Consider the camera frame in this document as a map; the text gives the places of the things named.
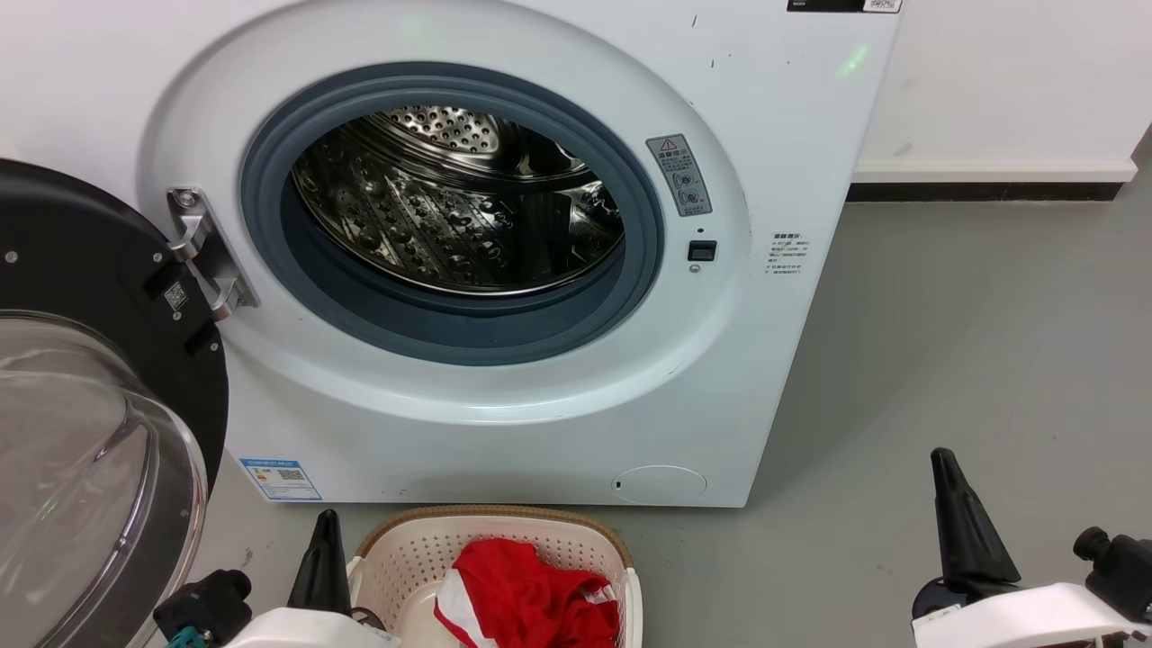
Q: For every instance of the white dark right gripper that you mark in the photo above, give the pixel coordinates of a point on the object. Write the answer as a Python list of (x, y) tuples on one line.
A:
[(1026, 621)]

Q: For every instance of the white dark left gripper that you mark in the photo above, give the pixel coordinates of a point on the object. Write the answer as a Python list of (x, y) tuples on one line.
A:
[(306, 632)]

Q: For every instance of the red garment with white stripes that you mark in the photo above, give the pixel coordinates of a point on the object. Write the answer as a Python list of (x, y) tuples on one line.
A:
[(531, 603)]

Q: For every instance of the cream perforated laundry basket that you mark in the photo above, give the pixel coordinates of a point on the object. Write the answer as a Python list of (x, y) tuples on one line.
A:
[(405, 558)]

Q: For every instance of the stainless steel washing machine drum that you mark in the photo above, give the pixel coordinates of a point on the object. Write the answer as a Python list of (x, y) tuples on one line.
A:
[(405, 207)]

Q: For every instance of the black round washer door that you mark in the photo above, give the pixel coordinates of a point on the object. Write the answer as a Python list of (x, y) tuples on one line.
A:
[(81, 247)]

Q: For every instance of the blue energy label sticker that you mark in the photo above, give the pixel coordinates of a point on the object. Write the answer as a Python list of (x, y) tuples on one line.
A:
[(281, 480)]

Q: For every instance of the black teal left wrist unit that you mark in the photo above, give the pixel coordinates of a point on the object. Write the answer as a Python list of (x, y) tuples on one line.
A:
[(207, 603)]

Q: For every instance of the black right wrist unit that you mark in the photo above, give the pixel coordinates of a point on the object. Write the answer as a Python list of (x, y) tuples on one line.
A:
[(1125, 571)]

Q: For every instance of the white front-load washing machine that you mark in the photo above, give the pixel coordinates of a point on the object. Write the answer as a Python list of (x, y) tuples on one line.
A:
[(765, 360)]

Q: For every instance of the grey rubber door gasket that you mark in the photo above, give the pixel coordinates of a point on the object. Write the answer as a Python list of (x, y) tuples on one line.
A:
[(450, 335)]

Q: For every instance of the clear glass door window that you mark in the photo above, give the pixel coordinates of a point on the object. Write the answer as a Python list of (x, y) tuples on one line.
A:
[(63, 468)]

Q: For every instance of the white QR code sticker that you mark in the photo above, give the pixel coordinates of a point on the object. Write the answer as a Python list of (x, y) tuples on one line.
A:
[(176, 296)]

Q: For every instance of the round white filter cover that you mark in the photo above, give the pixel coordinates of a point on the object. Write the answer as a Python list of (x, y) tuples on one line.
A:
[(660, 484)]

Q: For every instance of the silver metal door hinge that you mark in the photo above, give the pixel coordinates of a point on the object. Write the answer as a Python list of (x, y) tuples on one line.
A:
[(214, 266)]

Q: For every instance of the small text sticker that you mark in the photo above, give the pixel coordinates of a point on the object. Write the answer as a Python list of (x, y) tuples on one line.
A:
[(787, 254)]

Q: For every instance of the black baseboard strip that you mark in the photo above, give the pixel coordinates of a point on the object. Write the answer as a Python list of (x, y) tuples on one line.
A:
[(985, 192)]

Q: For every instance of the black door lock slot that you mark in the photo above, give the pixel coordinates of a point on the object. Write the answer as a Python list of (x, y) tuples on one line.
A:
[(702, 250)]

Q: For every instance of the grey warning label sticker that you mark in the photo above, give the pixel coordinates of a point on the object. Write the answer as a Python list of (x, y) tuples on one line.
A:
[(679, 175)]

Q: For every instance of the black control panel strip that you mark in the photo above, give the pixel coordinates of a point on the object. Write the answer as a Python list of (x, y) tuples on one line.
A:
[(837, 5)]

